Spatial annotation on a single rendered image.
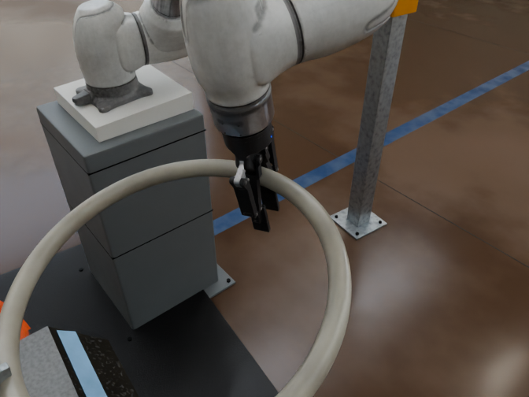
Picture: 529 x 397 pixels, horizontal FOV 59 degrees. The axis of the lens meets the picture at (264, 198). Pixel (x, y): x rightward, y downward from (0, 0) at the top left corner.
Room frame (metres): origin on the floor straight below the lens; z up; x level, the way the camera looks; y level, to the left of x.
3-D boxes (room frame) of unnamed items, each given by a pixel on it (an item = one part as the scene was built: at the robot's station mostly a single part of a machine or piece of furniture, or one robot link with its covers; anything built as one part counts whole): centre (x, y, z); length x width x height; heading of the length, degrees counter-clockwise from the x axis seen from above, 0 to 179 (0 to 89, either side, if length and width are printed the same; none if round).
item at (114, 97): (1.34, 0.49, 0.88); 0.22 x 0.18 x 0.06; 132
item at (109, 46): (1.36, 0.47, 1.02); 0.18 x 0.16 x 0.22; 117
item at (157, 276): (1.36, 0.47, 0.40); 0.50 x 0.50 x 0.80; 40
